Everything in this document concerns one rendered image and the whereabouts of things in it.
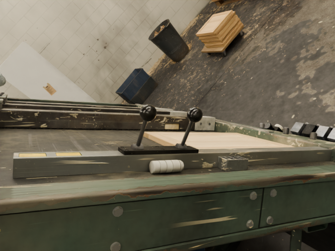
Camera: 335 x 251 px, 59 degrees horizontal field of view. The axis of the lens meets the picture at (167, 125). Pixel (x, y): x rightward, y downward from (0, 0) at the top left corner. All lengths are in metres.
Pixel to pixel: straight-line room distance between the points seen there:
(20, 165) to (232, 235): 0.41
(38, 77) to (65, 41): 1.60
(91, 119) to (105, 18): 5.03
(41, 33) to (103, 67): 1.29
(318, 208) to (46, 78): 4.34
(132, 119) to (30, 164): 0.80
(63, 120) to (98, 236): 0.92
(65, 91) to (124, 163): 4.10
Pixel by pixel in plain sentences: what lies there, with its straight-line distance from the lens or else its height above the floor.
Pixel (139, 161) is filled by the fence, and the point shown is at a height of 1.45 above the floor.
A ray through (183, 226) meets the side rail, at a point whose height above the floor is 1.44.
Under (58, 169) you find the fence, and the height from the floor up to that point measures 1.58.
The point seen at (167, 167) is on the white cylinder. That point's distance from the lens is 0.68.
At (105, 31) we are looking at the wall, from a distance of 6.24.
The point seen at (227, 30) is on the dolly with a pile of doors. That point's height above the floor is 0.26.
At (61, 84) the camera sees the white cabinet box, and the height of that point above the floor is 1.29.
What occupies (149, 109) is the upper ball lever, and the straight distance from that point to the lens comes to 0.63.
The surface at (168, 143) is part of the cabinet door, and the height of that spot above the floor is 1.28.
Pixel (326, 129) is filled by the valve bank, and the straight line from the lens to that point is 1.40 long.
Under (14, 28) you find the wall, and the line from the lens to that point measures 6.13.
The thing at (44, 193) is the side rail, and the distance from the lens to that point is 0.41.
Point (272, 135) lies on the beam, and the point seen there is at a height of 0.91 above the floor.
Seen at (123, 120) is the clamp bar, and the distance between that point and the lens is 1.36.
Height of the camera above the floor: 1.75
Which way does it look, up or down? 25 degrees down
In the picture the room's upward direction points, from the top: 47 degrees counter-clockwise
